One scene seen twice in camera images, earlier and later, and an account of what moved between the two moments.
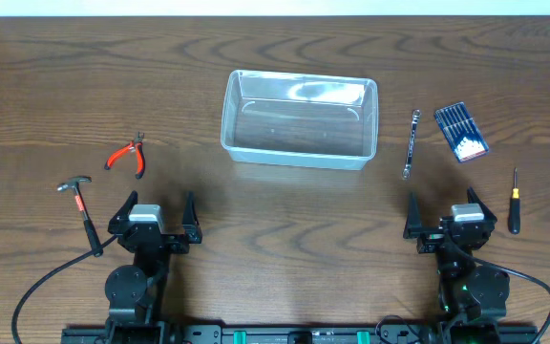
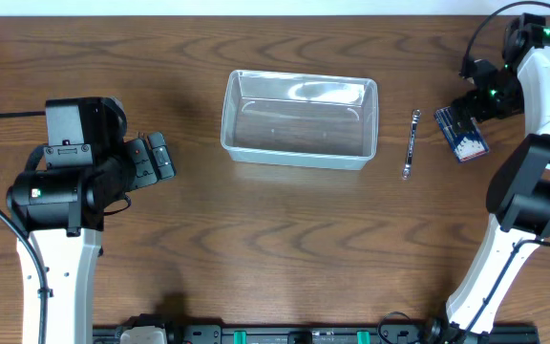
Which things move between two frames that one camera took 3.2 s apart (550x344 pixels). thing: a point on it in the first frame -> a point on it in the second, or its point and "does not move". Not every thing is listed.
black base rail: [291, 334] does not move
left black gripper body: [176, 247] -> [139, 173]
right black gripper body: [430, 242] -> [500, 99]
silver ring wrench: [407, 171] does not move
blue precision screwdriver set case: [461, 132] does not move
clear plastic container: [299, 119] does not move
